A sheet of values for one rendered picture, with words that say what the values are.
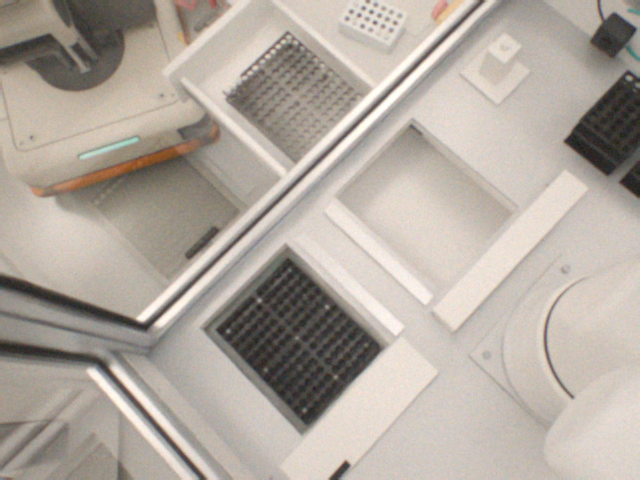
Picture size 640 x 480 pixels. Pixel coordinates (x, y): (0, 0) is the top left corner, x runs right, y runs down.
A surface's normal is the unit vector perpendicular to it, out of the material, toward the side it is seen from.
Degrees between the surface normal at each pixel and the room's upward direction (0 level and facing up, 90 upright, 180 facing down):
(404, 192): 0
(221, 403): 0
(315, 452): 0
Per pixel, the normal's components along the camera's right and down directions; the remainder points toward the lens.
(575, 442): -0.85, -0.29
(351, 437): -0.05, -0.25
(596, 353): -0.68, 0.60
